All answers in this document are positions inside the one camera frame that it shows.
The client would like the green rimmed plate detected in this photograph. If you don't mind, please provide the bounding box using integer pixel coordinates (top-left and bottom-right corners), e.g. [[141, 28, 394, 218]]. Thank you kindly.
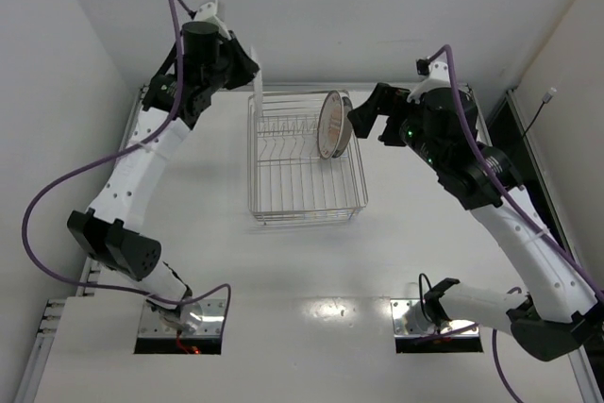
[[332, 96, 353, 159]]

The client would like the orange sunburst plate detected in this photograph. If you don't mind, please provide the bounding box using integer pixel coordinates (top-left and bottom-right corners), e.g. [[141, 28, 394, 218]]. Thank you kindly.
[[317, 91, 346, 160]]

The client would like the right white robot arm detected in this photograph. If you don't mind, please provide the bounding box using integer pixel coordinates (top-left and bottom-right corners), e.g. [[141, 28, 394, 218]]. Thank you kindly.
[[347, 83, 603, 361]]

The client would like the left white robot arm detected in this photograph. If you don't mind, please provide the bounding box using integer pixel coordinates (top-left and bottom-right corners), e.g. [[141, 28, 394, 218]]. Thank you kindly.
[[67, 20, 260, 311]]

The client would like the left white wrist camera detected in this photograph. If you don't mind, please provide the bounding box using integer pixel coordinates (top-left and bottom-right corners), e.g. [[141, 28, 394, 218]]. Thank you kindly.
[[193, 0, 232, 41]]

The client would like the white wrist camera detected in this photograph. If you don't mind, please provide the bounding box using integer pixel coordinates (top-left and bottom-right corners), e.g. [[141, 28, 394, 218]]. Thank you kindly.
[[193, 0, 232, 41], [407, 59, 451, 104]]

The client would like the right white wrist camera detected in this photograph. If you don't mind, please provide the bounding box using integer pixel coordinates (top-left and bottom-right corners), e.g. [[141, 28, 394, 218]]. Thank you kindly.
[[407, 59, 451, 104]]

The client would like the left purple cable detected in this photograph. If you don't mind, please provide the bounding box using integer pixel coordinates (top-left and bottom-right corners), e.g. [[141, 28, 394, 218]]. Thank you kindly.
[[20, 0, 232, 310]]

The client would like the metal wire dish rack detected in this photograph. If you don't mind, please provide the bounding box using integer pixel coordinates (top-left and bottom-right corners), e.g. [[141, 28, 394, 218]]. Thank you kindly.
[[247, 91, 368, 225]]

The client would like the black wall cable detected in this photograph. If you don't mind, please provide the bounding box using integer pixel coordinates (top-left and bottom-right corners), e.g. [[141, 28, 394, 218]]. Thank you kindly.
[[497, 87, 558, 173]]

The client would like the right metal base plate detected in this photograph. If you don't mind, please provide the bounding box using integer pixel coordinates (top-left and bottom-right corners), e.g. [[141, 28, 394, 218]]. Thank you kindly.
[[390, 298, 479, 340]]

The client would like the metal base plate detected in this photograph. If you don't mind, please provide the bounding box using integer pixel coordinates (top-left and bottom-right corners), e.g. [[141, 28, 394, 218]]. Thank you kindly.
[[390, 298, 479, 340], [138, 299, 227, 340]]

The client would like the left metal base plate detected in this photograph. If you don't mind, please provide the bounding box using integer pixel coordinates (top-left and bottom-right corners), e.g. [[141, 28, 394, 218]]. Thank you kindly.
[[138, 299, 227, 340]]

